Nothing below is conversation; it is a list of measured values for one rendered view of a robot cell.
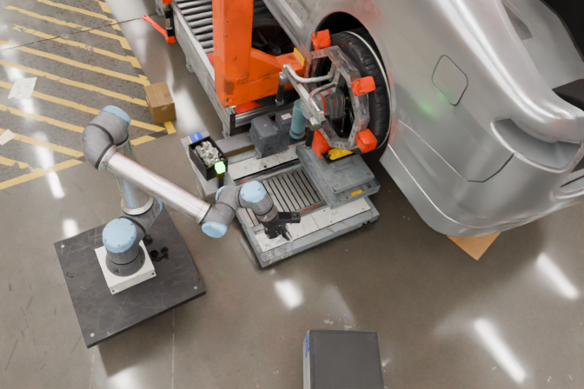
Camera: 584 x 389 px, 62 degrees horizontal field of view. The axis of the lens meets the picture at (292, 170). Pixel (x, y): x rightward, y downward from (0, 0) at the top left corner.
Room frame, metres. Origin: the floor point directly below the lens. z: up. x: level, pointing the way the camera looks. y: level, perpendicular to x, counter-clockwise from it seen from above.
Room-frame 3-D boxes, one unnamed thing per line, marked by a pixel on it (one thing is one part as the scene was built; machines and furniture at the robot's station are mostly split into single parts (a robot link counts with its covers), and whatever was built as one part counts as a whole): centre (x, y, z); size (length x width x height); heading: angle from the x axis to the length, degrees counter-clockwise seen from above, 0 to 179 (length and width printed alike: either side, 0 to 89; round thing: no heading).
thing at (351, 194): (2.01, -0.29, 0.13); 0.50 x 0.36 x 0.10; 35
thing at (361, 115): (1.91, -0.15, 0.85); 0.54 x 0.07 x 0.54; 35
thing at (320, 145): (1.93, -0.18, 0.48); 0.16 x 0.12 x 0.17; 125
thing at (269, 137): (2.11, 0.10, 0.26); 0.42 x 0.18 x 0.35; 125
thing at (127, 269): (1.00, 0.74, 0.43); 0.19 x 0.19 x 0.10
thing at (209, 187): (1.64, 0.48, 0.44); 0.43 x 0.17 x 0.03; 35
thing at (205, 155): (1.63, 0.47, 0.51); 0.20 x 0.14 x 0.13; 44
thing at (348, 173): (2.01, -0.29, 0.32); 0.40 x 0.30 x 0.28; 35
